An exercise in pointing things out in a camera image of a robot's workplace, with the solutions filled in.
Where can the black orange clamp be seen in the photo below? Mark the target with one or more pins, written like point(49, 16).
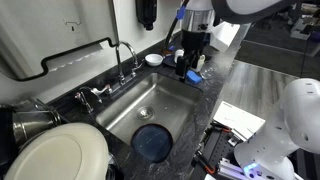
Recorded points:
point(200, 158)

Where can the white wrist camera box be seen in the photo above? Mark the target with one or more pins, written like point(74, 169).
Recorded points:
point(222, 35)

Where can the stainless steel sink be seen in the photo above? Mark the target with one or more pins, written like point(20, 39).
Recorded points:
point(157, 99)

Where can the chrome faucet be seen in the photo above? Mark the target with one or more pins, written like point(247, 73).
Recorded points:
point(121, 64)

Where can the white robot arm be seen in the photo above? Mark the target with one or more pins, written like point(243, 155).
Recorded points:
point(294, 122)

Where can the dark blue plate on counter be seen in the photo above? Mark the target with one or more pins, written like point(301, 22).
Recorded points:
point(169, 61)

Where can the white paper towel dispenser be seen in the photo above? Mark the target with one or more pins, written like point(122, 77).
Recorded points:
point(36, 34)

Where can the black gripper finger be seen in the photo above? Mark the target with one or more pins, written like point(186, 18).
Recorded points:
point(181, 66)
point(194, 62)

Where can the cream dinner plate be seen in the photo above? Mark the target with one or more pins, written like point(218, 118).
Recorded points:
point(75, 151)

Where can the black wall soap dispenser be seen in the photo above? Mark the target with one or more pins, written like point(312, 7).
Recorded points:
point(146, 12)

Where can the white paper sheet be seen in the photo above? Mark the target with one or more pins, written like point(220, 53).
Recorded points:
point(242, 123)

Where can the chrome soap pump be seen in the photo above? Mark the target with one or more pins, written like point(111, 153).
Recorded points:
point(83, 100)

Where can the white printed mug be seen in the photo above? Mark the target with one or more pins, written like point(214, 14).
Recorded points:
point(178, 53)

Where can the clear glass bowl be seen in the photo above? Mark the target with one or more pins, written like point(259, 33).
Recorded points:
point(207, 71)

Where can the blue sponge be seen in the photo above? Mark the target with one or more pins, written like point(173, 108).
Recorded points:
point(193, 77)

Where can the stainless steel pot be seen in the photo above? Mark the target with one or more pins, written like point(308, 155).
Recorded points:
point(30, 122)

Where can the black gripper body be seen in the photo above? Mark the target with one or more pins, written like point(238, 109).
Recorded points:
point(193, 44)

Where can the dark blue plate in sink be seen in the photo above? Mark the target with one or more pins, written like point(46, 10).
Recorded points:
point(152, 141)

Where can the small white bowl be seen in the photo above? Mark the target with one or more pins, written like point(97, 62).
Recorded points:
point(154, 59)

